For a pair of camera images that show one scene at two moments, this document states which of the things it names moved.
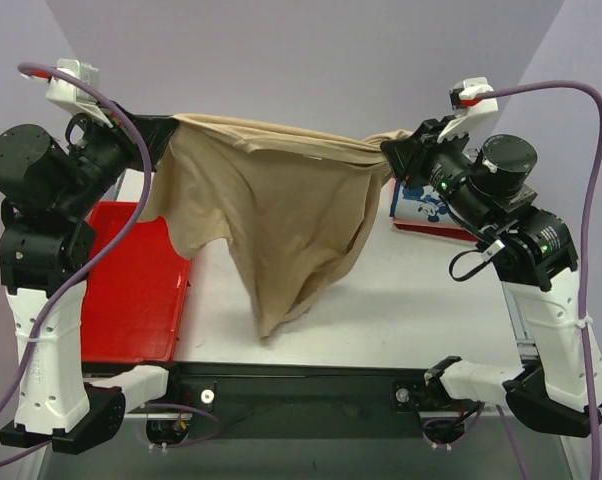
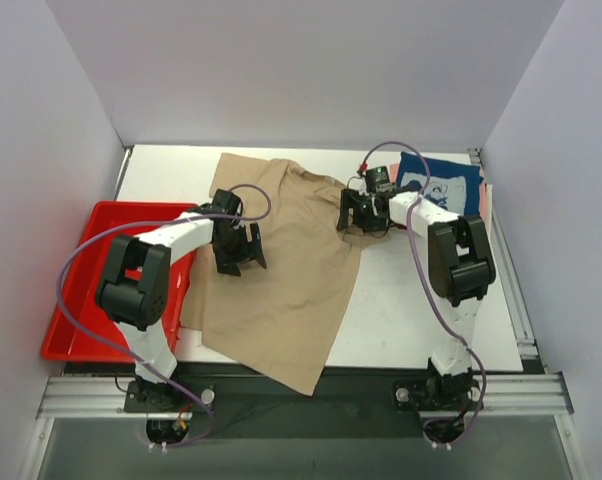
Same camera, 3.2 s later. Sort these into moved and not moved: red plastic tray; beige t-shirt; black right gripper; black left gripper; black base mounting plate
Moved: beige t-shirt; black right gripper; black left gripper
Not moved: black base mounting plate; red plastic tray
